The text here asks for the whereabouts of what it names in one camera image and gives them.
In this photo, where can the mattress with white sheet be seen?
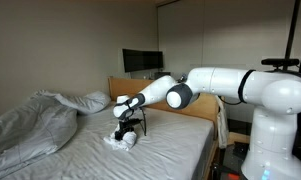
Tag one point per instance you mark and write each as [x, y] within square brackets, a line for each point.
[170, 146]

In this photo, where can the white tote bag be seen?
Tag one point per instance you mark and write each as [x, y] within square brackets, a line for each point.
[222, 128]

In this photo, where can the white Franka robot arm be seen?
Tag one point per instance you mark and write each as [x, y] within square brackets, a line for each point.
[223, 83]

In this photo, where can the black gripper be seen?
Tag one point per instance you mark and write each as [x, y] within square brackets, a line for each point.
[127, 126]

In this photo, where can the white towel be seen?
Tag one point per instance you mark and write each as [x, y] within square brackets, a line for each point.
[126, 141]

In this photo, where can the black camera on stand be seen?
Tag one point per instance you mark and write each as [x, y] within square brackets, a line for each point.
[280, 62]

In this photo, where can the black floor box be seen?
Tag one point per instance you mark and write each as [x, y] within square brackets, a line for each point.
[240, 150]

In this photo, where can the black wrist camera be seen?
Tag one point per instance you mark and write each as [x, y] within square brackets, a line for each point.
[136, 122]

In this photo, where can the black monitor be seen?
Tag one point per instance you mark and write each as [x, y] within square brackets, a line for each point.
[143, 60]

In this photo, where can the grey duvet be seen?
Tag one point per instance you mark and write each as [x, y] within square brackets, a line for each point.
[30, 130]

